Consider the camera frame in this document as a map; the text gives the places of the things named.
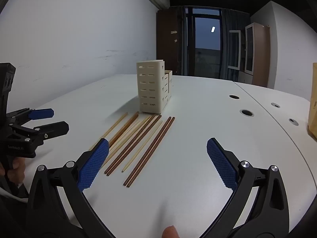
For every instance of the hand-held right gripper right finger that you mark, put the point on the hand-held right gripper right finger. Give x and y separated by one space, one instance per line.
221 164

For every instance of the light bamboo chopstick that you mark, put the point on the light bamboo chopstick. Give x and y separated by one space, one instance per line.
128 131
143 144
138 125

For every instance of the wooden cabinet with glass door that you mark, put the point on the wooden cabinet with glass door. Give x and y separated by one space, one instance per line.
260 54

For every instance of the dark glass balcony door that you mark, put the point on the dark glass balcony door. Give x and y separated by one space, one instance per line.
206 54

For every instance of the person's right hand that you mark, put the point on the person's right hand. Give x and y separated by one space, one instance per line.
170 232

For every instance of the dark brown wardrobe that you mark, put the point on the dark brown wardrobe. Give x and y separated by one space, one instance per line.
168 54

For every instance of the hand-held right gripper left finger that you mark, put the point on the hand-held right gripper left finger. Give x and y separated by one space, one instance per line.
94 163

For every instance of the yellow paper bag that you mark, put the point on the yellow paper bag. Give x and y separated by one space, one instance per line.
313 99

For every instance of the tan wooden chopstick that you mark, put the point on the tan wooden chopstick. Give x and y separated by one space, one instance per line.
116 124
145 122

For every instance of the blue-grey curtain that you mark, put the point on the blue-grey curtain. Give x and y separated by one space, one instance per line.
188 42
226 54

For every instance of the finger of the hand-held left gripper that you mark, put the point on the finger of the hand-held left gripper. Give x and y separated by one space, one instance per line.
42 114
54 129

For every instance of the white window sash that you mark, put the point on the white window sash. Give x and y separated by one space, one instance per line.
234 49

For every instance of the cream slotted utensil holder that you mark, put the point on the cream slotted utensil holder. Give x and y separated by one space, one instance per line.
151 86

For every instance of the person's left hand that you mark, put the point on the person's left hand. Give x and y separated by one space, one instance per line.
18 168

